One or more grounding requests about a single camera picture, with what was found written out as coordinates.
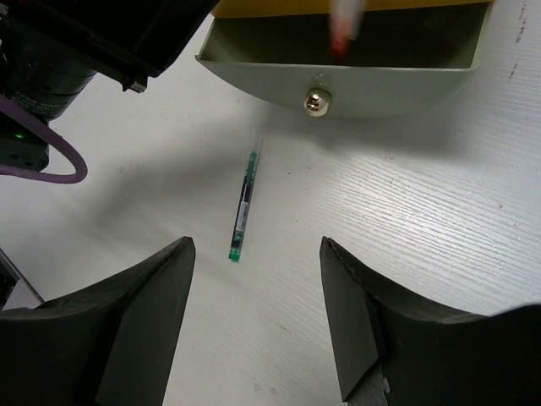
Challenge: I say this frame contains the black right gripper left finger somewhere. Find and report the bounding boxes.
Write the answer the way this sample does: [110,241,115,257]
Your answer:
[1,237,195,405]

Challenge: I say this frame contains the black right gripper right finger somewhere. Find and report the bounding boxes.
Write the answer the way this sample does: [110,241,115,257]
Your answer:
[320,238,540,405]

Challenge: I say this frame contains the green ink pen refill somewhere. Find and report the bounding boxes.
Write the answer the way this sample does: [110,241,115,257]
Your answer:
[228,135,265,262]

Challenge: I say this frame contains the cream round drawer cabinet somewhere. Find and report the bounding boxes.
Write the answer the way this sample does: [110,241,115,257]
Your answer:
[197,3,492,118]

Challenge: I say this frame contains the red ink pen refill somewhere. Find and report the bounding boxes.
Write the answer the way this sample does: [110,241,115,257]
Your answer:
[329,0,366,63]

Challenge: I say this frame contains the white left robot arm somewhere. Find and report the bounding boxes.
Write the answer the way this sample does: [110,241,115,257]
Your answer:
[1,0,216,184]

